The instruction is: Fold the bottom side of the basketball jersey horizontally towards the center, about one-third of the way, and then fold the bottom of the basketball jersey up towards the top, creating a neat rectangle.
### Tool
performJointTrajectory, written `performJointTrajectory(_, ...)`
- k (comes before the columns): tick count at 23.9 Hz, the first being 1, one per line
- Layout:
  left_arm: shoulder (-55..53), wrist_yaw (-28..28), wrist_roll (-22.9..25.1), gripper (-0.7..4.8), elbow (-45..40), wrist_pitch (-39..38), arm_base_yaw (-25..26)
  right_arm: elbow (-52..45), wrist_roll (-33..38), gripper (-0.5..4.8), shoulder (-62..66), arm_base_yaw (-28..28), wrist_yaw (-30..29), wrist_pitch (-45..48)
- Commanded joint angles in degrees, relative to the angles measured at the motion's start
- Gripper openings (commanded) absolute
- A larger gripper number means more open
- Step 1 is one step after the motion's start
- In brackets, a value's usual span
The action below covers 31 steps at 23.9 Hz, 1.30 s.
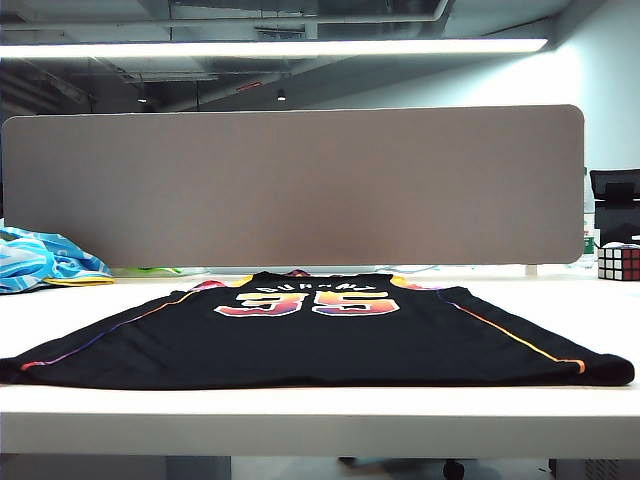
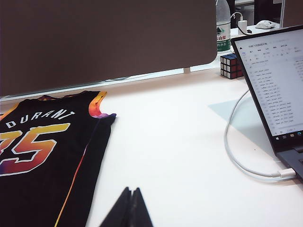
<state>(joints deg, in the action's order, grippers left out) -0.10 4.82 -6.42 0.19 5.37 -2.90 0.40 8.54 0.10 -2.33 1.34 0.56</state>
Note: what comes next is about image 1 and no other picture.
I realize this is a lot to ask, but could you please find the black basketball jersey number 35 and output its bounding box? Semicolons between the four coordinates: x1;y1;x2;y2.
0;269;636;392

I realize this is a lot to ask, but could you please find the beige fabric desk divider panel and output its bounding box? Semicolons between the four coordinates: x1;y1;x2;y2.
1;103;587;270

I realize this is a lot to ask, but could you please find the green flat item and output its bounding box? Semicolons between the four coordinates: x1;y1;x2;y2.
110;266;184;278

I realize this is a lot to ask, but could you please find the long ceiling light strip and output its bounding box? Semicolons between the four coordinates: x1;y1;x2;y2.
0;38;551;61

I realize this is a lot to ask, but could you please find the yellow flat cloth item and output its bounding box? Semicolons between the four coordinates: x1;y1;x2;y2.
42;275;116;288

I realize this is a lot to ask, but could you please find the black chair base with wheel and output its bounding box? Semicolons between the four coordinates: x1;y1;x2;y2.
337;455;466;480

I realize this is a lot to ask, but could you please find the blue white plastic bag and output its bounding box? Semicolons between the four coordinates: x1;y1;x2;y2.
0;225;114;295

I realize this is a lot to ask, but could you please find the black office chair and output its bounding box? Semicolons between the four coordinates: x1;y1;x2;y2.
589;168;640;247

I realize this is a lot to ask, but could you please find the rubik's cube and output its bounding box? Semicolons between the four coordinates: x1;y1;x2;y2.
596;243;640;283

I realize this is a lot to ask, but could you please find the grey cabinet under table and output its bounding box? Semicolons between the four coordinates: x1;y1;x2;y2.
548;458;640;480

